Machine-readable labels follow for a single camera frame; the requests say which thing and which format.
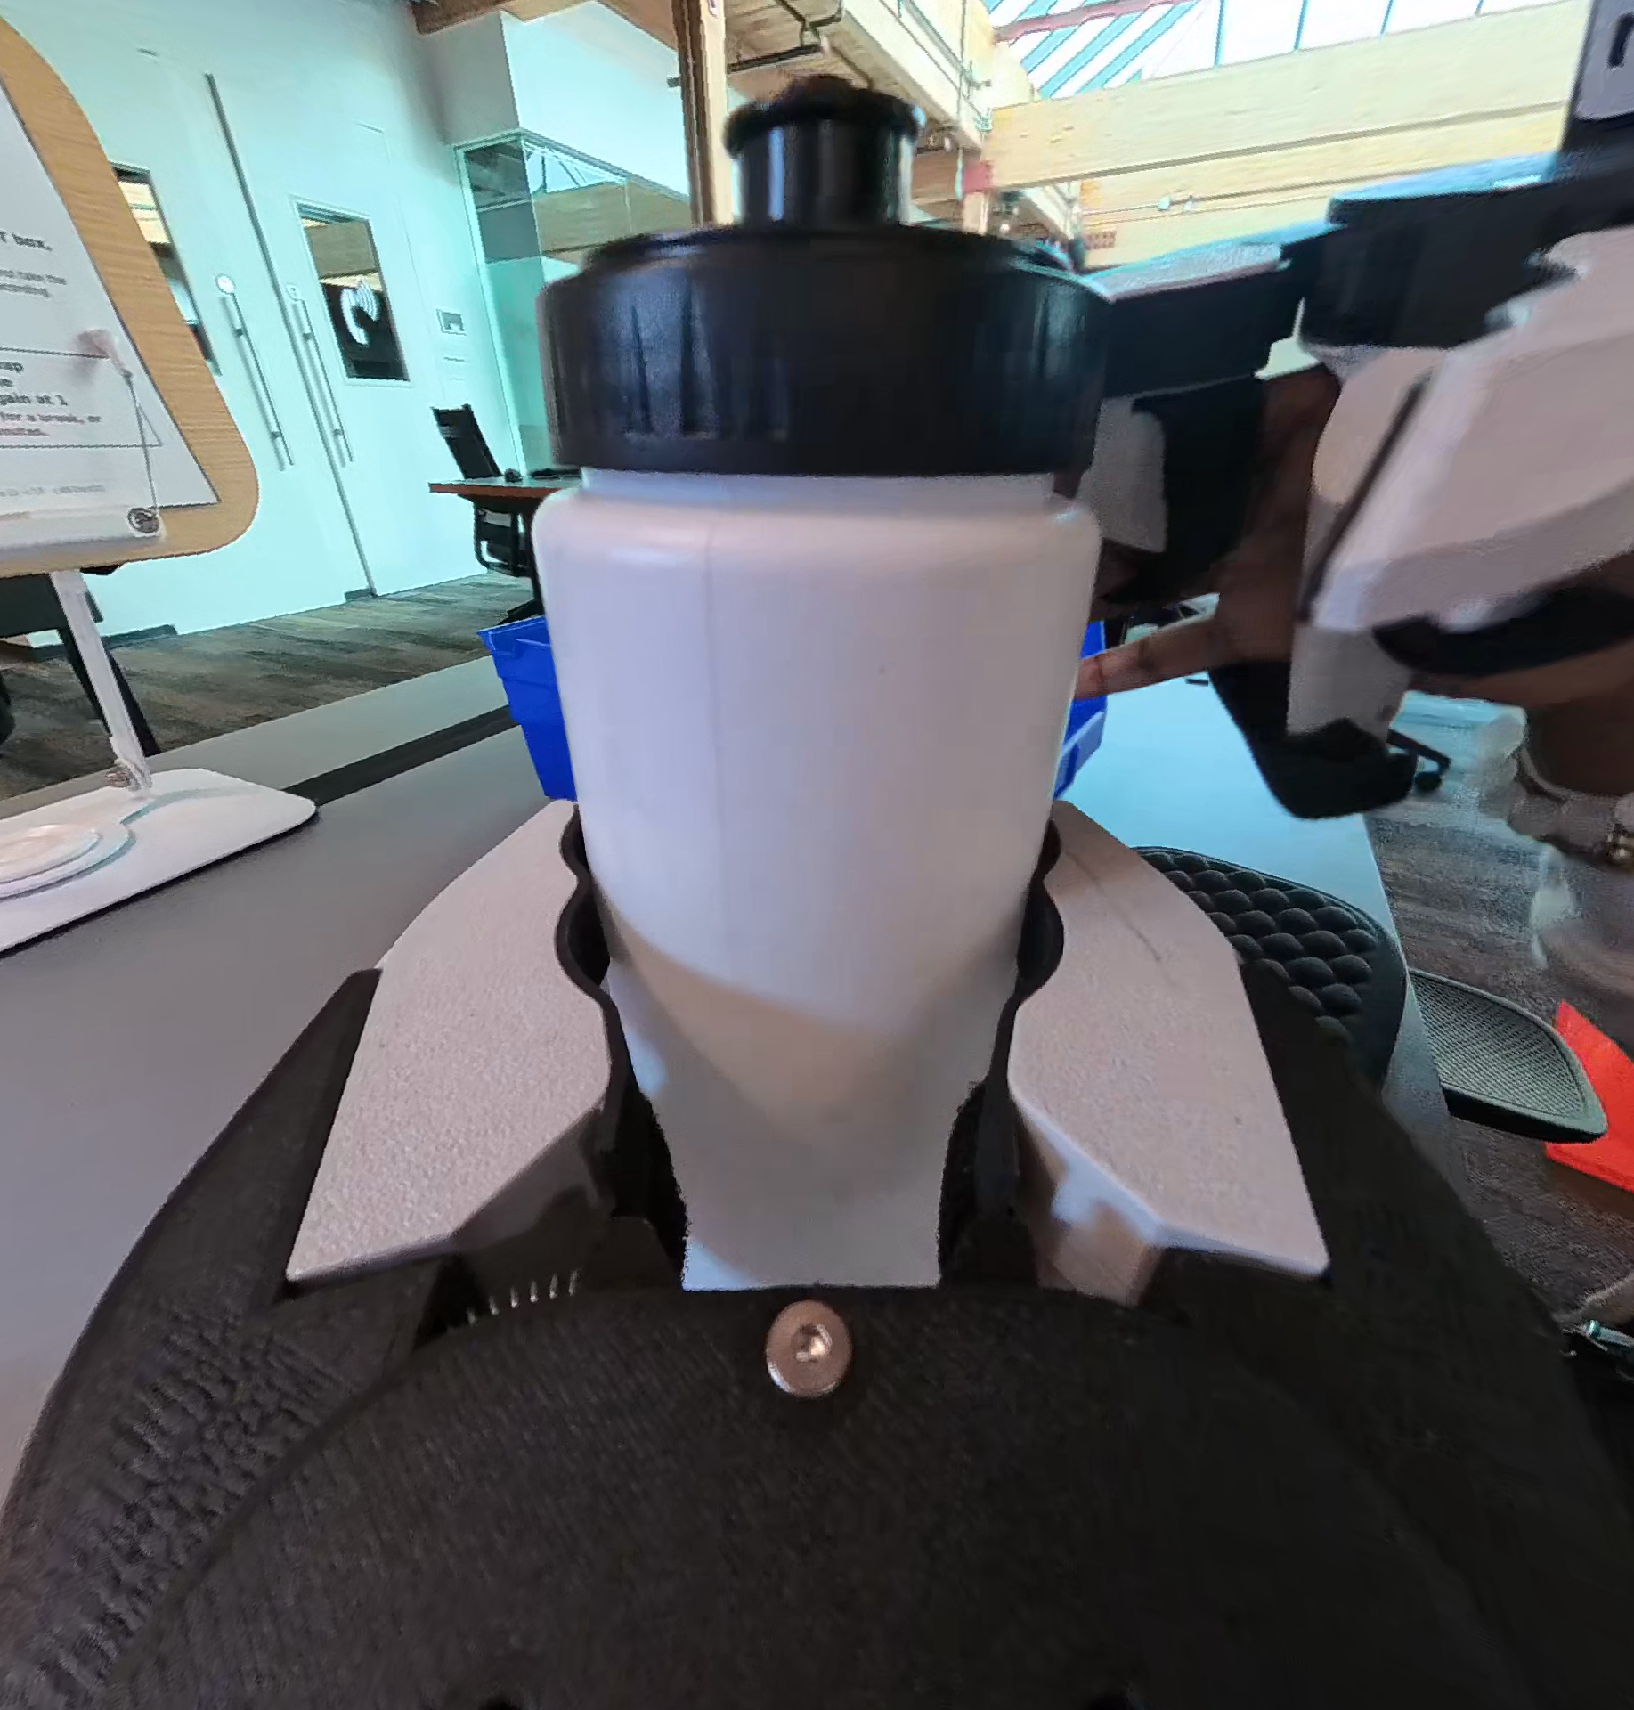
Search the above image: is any person's right hand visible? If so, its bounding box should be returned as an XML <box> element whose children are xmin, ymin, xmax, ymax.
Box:
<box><xmin>1077</xmin><ymin>367</ymin><xmax>1634</xmax><ymax>804</ymax></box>

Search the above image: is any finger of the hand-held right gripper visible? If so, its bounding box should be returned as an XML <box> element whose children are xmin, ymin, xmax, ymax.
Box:
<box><xmin>1094</xmin><ymin>380</ymin><xmax>1270</xmax><ymax>563</ymax></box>
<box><xmin>1090</xmin><ymin>246</ymin><xmax>1302</xmax><ymax>403</ymax></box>

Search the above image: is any wooden desk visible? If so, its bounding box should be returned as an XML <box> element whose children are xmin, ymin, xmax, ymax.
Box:
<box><xmin>430</xmin><ymin>468</ymin><xmax>581</xmax><ymax>510</ymax></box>

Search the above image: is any black bottle lid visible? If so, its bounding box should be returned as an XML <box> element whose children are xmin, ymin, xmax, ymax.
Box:
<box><xmin>537</xmin><ymin>73</ymin><xmax>1113</xmax><ymax>481</ymax></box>

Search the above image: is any wooden pillar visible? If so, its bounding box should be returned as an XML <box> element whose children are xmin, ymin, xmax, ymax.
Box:
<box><xmin>674</xmin><ymin>0</ymin><xmax>733</xmax><ymax>229</ymax></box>

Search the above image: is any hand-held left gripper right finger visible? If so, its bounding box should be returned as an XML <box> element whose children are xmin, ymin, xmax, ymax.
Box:
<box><xmin>937</xmin><ymin>806</ymin><xmax>1331</xmax><ymax>1309</ymax></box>

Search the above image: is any white plastic bottle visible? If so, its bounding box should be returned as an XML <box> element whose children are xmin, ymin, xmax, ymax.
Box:
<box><xmin>531</xmin><ymin>468</ymin><xmax>1105</xmax><ymax>1290</ymax></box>

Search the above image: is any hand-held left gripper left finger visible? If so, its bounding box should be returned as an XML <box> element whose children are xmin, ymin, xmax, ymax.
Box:
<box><xmin>285</xmin><ymin>806</ymin><xmax>691</xmax><ymax>1296</ymax></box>

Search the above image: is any wooden sign board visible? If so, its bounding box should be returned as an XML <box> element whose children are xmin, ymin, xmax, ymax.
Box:
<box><xmin>0</xmin><ymin>0</ymin><xmax>260</xmax><ymax>586</ymax></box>

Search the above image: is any blue plastic bin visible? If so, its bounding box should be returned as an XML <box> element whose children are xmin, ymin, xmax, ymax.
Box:
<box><xmin>479</xmin><ymin>617</ymin><xmax>1109</xmax><ymax>804</ymax></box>

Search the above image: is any white door with window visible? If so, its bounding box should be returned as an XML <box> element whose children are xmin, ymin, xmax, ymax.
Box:
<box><xmin>283</xmin><ymin>120</ymin><xmax>504</xmax><ymax>599</ymax></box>
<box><xmin>107</xmin><ymin>67</ymin><xmax>378</xmax><ymax>632</ymax></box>

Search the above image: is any orange sheet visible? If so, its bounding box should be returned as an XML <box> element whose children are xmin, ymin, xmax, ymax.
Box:
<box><xmin>1544</xmin><ymin>1002</ymin><xmax>1634</xmax><ymax>1210</ymax></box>

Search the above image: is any black dimpled cushion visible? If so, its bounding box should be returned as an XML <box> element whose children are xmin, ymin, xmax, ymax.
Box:
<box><xmin>1138</xmin><ymin>846</ymin><xmax>1409</xmax><ymax>1071</ymax></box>

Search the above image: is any white bead bracelet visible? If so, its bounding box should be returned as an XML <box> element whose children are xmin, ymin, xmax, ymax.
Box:
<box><xmin>1485</xmin><ymin>754</ymin><xmax>1634</xmax><ymax>863</ymax></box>

